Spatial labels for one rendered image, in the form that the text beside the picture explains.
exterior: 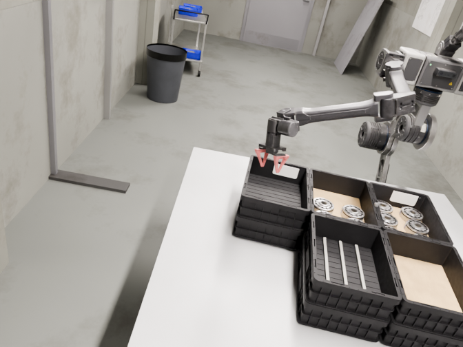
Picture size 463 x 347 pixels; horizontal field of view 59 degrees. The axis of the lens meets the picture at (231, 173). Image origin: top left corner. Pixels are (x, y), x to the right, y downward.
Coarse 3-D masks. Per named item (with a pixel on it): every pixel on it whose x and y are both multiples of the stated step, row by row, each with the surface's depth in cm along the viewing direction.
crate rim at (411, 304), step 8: (384, 232) 166; (392, 232) 167; (424, 240) 166; (392, 256) 153; (456, 256) 161; (400, 280) 142; (400, 288) 138; (408, 304) 133; (416, 304) 133; (424, 304) 134; (424, 312) 134; (432, 312) 133; (440, 312) 133; (448, 312) 132; (456, 312) 133
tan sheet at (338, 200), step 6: (318, 192) 204; (324, 192) 205; (330, 192) 206; (330, 198) 201; (336, 198) 202; (342, 198) 203; (348, 198) 204; (354, 198) 205; (336, 204) 197; (342, 204) 198; (354, 204) 200; (336, 210) 192
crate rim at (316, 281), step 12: (312, 216) 166; (324, 216) 168; (312, 228) 159; (372, 228) 167; (312, 240) 152; (384, 240) 161; (312, 252) 147; (312, 264) 142; (312, 276) 137; (336, 288) 135; (348, 288) 134; (360, 288) 134; (396, 288) 137; (384, 300) 134; (396, 300) 133
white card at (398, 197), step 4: (396, 192) 201; (400, 192) 201; (392, 196) 202; (396, 196) 202; (400, 196) 202; (404, 196) 201; (408, 196) 201; (412, 196) 201; (416, 196) 200; (392, 200) 204; (396, 200) 203; (400, 200) 203; (404, 200) 202; (408, 200) 202; (412, 200) 202; (416, 200) 202; (408, 204) 203; (412, 204) 203
